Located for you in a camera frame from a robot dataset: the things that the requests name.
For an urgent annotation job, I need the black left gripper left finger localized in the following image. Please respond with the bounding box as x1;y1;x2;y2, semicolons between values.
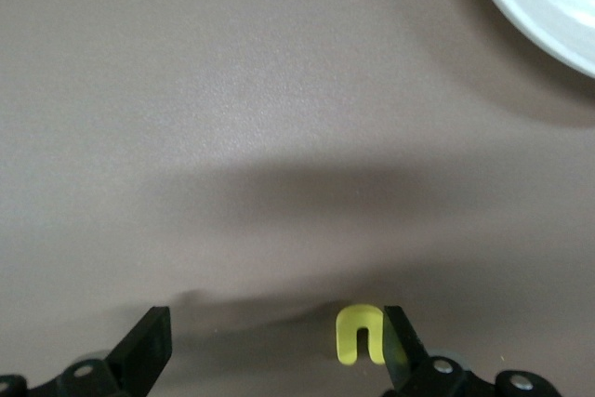
0;306;173;397

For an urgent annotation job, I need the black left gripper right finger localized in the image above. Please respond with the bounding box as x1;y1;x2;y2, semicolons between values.
381;306;566;397

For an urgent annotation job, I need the yellow foam letter u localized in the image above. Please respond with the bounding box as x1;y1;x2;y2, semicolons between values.
335;304;387;365

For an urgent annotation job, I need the brown table cover sheet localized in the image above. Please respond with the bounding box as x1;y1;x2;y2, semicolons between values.
0;0;595;397

